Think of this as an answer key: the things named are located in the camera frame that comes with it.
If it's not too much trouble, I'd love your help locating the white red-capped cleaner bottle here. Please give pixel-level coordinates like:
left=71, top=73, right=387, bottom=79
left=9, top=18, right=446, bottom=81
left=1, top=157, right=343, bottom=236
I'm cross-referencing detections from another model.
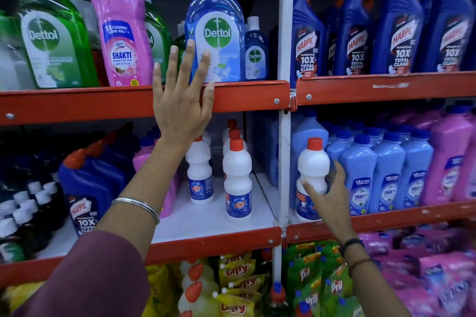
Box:
left=295, top=137, right=331, bottom=222
left=222, top=128, right=247, bottom=158
left=223, top=138, right=253, bottom=219
left=185, top=135, right=215, bottom=205
left=222, top=118, right=239, bottom=143

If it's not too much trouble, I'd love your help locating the thin dark thread bracelet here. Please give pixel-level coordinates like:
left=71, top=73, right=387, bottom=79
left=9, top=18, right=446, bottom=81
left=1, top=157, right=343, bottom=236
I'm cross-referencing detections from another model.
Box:
left=347, top=258, right=373, bottom=277

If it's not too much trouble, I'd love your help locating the group of black white-capped bottles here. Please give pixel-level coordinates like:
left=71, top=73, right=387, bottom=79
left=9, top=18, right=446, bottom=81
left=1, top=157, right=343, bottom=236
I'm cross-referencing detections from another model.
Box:
left=0, top=171, right=68, bottom=264

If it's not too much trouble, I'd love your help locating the pile of green refill pouches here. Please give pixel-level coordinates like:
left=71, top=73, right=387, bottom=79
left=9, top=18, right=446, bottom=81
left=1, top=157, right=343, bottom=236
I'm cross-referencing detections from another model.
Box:
left=282, top=240, right=367, bottom=317

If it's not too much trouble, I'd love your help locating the white metal rack upright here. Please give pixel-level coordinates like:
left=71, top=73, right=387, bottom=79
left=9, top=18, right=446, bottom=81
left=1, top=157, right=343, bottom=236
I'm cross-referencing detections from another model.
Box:
left=271, top=0, right=297, bottom=284

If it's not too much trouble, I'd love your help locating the person's left forearm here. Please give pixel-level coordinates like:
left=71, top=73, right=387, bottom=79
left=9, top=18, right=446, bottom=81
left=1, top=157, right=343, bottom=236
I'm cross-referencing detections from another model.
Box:
left=96, top=134, right=198, bottom=256

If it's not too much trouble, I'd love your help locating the white shelf board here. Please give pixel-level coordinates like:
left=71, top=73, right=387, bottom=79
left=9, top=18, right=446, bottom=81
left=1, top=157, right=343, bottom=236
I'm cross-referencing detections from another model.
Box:
left=35, top=173, right=280, bottom=260

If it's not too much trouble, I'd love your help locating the person's right forearm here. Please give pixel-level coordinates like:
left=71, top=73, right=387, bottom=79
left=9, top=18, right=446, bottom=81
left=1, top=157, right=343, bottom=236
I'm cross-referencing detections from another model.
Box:
left=340, top=238, right=411, bottom=317

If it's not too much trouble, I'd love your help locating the maroon sleeve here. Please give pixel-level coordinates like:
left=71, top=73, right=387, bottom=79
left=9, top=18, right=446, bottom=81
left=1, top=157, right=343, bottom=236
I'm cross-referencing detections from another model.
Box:
left=11, top=231, right=151, bottom=317

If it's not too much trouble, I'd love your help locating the row of blue toilet cleaners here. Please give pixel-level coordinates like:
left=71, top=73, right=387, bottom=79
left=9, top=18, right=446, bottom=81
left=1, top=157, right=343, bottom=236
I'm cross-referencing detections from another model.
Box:
left=290, top=0, right=476, bottom=89

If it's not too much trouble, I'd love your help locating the pile of yellow refill pouches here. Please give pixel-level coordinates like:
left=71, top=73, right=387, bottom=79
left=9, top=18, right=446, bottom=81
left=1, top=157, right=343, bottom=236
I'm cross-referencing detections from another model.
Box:
left=217, top=252, right=269, bottom=317

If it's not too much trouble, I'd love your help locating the blue orange-capped toilet cleaner bottle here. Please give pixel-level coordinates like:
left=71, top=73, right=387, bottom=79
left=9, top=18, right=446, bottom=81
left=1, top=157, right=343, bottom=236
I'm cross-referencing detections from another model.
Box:
left=58, top=148, right=128, bottom=238

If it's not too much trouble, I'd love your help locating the pink floor cleaner bottle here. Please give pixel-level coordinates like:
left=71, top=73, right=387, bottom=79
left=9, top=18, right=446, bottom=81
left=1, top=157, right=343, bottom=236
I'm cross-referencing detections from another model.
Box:
left=88, top=0, right=154, bottom=87

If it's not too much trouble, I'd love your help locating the pile of pink refill pouches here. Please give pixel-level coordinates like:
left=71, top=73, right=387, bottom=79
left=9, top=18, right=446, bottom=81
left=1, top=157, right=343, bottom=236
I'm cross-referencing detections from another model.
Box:
left=358, top=223, right=476, bottom=317

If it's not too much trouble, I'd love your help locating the pink blue-capped cleaner bottle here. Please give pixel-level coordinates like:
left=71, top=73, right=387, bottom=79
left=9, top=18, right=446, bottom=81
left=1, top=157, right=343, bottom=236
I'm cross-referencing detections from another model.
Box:
left=421, top=104, right=475, bottom=207
left=132, top=136, right=180, bottom=219
left=453, top=107, right=476, bottom=202

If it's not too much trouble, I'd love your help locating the orange metal shelf beam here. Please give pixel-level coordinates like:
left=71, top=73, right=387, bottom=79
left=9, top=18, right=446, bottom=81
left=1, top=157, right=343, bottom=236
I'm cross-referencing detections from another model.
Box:
left=285, top=200, right=476, bottom=245
left=296, top=71, right=476, bottom=107
left=0, top=226, right=283, bottom=289
left=0, top=80, right=291, bottom=127

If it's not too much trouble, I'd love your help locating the large green disinfectant bottle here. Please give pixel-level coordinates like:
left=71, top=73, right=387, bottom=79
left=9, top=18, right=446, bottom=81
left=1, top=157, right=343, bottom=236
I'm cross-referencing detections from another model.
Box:
left=127, top=0, right=174, bottom=84
left=14, top=0, right=100, bottom=89
left=0, top=9, right=27, bottom=91

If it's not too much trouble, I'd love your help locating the row of light blue bottles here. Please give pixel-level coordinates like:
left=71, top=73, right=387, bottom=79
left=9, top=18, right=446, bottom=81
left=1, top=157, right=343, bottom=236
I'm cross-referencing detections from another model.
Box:
left=290, top=108, right=434, bottom=218

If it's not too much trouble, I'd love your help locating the pile of yellow packets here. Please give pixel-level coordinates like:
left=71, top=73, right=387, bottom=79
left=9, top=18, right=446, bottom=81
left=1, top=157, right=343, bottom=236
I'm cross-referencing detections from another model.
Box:
left=2, top=263, right=183, bottom=317

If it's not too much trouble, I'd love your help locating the yellow orange-capped bottle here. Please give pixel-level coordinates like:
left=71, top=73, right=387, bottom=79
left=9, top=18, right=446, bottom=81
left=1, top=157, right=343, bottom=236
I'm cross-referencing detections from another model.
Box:
left=177, top=281, right=221, bottom=317
left=179, top=260, right=220, bottom=293

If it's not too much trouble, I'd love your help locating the person's right hand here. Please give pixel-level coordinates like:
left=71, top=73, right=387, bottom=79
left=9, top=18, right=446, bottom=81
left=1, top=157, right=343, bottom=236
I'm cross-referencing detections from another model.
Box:
left=300, top=160, right=358, bottom=245

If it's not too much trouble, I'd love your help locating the large blue disinfectant bottle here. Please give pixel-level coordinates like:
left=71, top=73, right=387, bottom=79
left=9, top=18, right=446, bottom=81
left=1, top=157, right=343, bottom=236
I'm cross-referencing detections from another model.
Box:
left=184, top=0, right=246, bottom=83

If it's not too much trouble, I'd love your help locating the silver bangle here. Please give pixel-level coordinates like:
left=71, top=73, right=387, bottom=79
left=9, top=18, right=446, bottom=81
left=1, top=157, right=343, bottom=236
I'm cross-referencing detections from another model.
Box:
left=111, top=197, right=161, bottom=225

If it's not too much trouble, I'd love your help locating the black wrist band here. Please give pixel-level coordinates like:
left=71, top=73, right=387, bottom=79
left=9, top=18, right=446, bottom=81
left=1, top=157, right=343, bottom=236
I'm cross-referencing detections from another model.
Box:
left=339, top=238, right=366, bottom=256

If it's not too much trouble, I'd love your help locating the dark bottle with blue cap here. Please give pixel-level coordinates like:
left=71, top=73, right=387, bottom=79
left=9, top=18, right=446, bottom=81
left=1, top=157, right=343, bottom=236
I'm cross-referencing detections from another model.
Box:
left=266, top=281, right=290, bottom=317

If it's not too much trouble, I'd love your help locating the person's left hand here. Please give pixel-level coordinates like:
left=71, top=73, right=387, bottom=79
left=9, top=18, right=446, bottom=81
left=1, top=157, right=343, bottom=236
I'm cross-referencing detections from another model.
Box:
left=152, top=39, right=216, bottom=145

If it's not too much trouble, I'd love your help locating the small blue disinfectant bottle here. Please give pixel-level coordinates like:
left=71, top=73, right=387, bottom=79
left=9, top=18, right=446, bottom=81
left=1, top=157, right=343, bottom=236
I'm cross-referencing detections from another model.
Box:
left=244, top=16, right=269, bottom=82

